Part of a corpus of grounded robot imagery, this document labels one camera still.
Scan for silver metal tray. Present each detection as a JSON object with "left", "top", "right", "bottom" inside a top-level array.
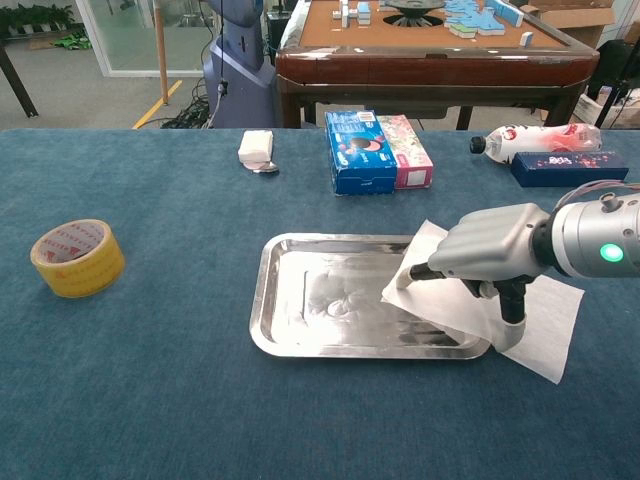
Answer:
[{"left": 248, "top": 232, "right": 494, "bottom": 360}]

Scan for green potted plants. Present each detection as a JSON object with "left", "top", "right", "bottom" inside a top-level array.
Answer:
[{"left": 0, "top": 3, "right": 76, "bottom": 39}]

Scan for wooden pole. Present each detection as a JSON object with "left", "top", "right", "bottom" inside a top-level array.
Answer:
[{"left": 153, "top": 0, "right": 170, "bottom": 106}]

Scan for blue cookie box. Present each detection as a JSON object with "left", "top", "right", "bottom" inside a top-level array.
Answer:
[{"left": 324, "top": 109, "right": 399, "bottom": 197}]

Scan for pink floral box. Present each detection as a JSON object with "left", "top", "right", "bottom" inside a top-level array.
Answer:
[{"left": 375, "top": 114, "right": 435, "bottom": 191}]

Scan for mahjong tile pile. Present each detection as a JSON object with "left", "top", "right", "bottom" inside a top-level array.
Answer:
[{"left": 442, "top": 0, "right": 525, "bottom": 39}]

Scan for blue grey machine base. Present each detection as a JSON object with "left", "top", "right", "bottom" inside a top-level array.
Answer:
[{"left": 202, "top": 0, "right": 279, "bottom": 129}]

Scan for black table leg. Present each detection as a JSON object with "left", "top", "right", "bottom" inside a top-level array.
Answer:
[{"left": 0, "top": 42, "right": 40, "bottom": 119}]

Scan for yellow tape roll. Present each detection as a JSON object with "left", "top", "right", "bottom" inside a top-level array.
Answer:
[{"left": 29, "top": 218, "right": 127, "bottom": 300}]

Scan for black tripod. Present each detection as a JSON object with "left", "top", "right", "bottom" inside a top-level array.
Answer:
[{"left": 593, "top": 0, "right": 640, "bottom": 129}]

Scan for blue table cloth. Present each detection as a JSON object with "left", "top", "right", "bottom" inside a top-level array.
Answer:
[{"left": 0, "top": 127, "right": 640, "bottom": 480}]

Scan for white plastic block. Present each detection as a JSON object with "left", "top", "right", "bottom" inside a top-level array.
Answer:
[{"left": 237, "top": 129, "right": 275, "bottom": 166}]

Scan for small round metal disc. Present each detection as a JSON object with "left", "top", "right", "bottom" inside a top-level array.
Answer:
[{"left": 242, "top": 159, "right": 281, "bottom": 175}]

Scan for white paper sheet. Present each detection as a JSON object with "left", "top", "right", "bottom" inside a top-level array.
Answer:
[{"left": 380, "top": 218, "right": 586, "bottom": 385}]

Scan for dark blue long box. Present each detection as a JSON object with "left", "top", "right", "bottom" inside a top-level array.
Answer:
[{"left": 510, "top": 150, "right": 630, "bottom": 189}]

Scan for cardboard box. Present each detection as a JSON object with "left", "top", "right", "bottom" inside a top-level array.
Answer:
[{"left": 519, "top": 0, "right": 616, "bottom": 49}]

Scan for red white plastic bottle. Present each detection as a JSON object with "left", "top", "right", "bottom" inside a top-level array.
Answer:
[{"left": 469, "top": 123, "right": 604, "bottom": 165}]

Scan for black bag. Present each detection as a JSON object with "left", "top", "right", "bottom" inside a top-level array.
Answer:
[{"left": 587, "top": 38, "right": 637, "bottom": 101}]

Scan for black floor cable bundle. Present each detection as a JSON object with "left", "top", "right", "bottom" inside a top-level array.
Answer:
[{"left": 159, "top": 77, "right": 221, "bottom": 130}]

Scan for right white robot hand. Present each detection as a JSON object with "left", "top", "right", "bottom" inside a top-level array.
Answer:
[{"left": 397, "top": 202, "right": 551, "bottom": 351}]

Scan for brown mahjong table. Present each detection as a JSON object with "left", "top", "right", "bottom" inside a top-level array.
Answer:
[{"left": 274, "top": 0, "right": 600, "bottom": 131}]

